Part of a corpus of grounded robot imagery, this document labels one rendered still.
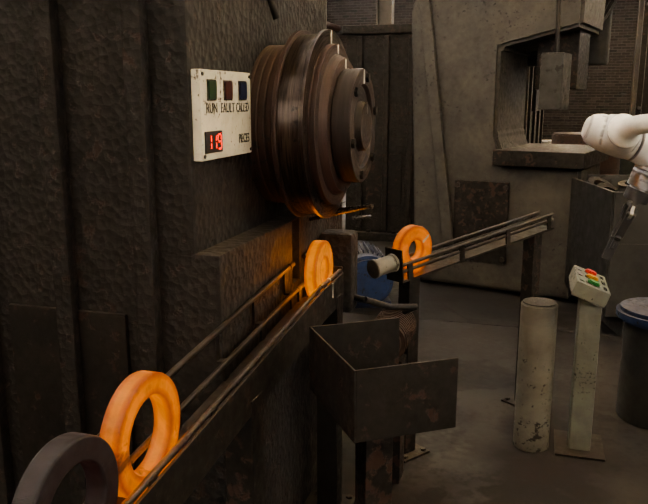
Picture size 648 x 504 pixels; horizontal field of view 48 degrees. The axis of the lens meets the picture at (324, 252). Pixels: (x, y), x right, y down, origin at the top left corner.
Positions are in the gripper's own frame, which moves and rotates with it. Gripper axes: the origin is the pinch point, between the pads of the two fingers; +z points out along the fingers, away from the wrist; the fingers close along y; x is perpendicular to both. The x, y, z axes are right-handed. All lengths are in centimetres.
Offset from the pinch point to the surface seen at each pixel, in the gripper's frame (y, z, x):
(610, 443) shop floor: -12, 65, 31
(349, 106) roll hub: 73, -19, -78
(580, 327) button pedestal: -2.3, 28.2, 2.9
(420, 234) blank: 12, 17, -56
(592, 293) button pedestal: 4.7, 14.6, 0.3
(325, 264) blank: 57, 24, -73
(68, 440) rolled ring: 169, 22, -75
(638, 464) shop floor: 1, 63, 38
